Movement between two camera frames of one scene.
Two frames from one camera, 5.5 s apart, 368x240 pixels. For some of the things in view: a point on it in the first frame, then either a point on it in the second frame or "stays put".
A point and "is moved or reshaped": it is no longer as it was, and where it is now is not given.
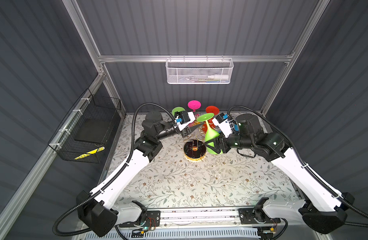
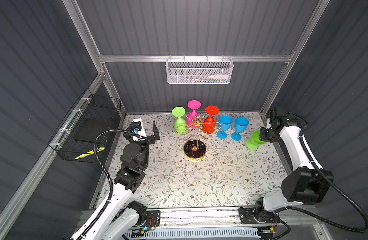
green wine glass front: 210,134 is moved or reshaped
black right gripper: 223,147 → 262,137
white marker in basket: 218,77 stays put
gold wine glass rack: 195,146 stays put
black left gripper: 189,131 → 151,140
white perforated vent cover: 181,233 stays put
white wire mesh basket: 199,71 stays put
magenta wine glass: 194,105 stays put
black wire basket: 83,135 stays put
